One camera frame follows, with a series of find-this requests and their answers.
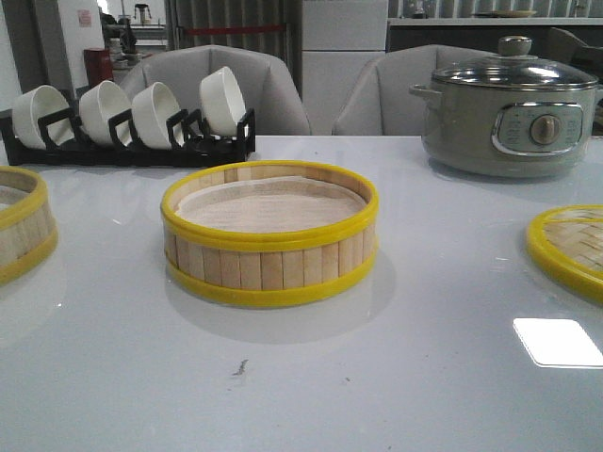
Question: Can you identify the woven bamboo steamer lid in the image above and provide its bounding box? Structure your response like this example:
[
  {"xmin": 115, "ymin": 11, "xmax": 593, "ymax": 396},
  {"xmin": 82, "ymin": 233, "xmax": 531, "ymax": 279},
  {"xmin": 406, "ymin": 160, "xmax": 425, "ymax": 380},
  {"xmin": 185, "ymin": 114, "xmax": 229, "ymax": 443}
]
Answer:
[{"xmin": 526, "ymin": 204, "xmax": 602, "ymax": 303}]

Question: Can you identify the bamboo steamer tray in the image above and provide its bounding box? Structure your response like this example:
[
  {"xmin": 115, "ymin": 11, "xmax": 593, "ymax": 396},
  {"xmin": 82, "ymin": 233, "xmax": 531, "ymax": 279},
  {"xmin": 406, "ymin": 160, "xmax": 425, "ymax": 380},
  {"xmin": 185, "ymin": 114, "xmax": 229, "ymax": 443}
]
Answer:
[
  {"xmin": 160, "ymin": 160, "xmax": 379, "ymax": 307},
  {"xmin": 1, "ymin": 166, "xmax": 58, "ymax": 284}
]

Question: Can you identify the white steamer liner cloth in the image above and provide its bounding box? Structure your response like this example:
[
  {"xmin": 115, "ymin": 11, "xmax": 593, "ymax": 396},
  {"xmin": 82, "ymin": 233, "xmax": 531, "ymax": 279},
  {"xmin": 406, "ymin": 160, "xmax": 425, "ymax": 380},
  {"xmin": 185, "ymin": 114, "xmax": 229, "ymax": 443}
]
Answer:
[{"xmin": 176, "ymin": 176, "xmax": 367, "ymax": 234}]

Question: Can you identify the black bowl rack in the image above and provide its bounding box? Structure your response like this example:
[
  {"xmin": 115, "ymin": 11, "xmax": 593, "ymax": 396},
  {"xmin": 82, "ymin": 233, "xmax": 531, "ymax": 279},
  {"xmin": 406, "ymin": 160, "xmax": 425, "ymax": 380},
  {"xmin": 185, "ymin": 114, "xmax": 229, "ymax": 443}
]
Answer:
[{"xmin": 1, "ymin": 107, "xmax": 255, "ymax": 169}]

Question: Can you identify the left grey chair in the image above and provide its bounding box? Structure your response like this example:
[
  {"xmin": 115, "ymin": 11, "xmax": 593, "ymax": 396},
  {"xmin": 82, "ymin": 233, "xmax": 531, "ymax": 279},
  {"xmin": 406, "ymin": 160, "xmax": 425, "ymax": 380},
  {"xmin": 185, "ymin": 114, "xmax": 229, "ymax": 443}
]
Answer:
[{"xmin": 120, "ymin": 45, "xmax": 311, "ymax": 136}]

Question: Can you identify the grey chair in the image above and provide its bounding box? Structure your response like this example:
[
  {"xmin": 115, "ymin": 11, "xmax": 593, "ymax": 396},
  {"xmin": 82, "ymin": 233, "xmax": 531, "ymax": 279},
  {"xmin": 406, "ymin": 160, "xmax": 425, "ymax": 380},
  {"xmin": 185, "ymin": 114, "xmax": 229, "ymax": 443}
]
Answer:
[
  {"xmin": 120, "ymin": 45, "xmax": 311, "ymax": 136},
  {"xmin": 332, "ymin": 44, "xmax": 488, "ymax": 136}
]

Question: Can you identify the white bowl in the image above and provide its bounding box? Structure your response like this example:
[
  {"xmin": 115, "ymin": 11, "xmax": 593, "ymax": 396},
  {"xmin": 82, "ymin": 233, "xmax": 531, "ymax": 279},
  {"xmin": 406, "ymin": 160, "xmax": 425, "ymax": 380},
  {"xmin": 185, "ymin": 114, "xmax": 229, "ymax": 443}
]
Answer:
[
  {"xmin": 11, "ymin": 85, "xmax": 69, "ymax": 150},
  {"xmin": 132, "ymin": 82, "xmax": 181, "ymax": 150},
  {"xmin": 199, "ymin": 66, "xmax": 246, "ymax": 137},
  {"xmin": 79, "ymin": 80, "xmax": 131, "ymax": 147}
]

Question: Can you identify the right grey chair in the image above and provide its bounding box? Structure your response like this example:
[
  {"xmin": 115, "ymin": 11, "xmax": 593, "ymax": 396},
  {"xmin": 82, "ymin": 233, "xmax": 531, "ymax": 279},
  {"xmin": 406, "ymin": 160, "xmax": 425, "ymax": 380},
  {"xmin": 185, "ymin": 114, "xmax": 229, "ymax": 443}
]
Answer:
[{"xmin": 332, "ymin": 44, "xmax": 488, "ymax": 136}]

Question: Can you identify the white cabinet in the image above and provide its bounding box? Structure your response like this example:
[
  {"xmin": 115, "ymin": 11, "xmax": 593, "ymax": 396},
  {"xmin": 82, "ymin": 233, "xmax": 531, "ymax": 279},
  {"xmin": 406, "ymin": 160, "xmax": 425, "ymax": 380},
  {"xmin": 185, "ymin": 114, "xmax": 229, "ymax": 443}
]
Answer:
[{"xmin": 301, "ymin": 1, "xmax": 388, "ymax": 136}]

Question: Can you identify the red barrier tape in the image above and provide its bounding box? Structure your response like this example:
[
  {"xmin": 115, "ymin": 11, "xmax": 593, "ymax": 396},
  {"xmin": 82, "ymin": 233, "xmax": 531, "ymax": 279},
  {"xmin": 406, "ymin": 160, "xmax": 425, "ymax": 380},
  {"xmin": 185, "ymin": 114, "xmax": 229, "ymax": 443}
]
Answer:
[{"xmin": 178, "ymin": 24, "xmax": 286, "ymax": 36}]

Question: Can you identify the grey electric cooking pot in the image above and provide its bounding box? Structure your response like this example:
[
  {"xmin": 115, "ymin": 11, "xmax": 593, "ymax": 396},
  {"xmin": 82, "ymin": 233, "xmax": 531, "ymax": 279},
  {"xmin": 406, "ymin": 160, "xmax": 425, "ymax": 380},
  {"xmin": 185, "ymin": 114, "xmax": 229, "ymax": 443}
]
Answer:
[{"xmin": 409, "ymin": 82, "xmax": 602, "ymax": 178}]

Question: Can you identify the red cylinder bin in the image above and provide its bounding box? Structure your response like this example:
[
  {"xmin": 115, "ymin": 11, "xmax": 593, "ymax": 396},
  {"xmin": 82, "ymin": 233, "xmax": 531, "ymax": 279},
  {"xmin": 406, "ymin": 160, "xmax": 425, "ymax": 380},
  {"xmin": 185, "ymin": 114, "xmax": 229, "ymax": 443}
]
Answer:
[{"xmin": 83, "ymin": 48, "xmax": 114, "ymax": 88}]

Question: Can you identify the glass pot lid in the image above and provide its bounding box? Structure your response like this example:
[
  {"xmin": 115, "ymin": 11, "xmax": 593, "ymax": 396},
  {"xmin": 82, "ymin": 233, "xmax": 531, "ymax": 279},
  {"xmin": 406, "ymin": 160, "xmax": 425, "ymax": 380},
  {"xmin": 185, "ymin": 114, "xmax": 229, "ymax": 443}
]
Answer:
[{"xmin": 432, "ymin": 36, "xmax": 598, "ymax": 90}]

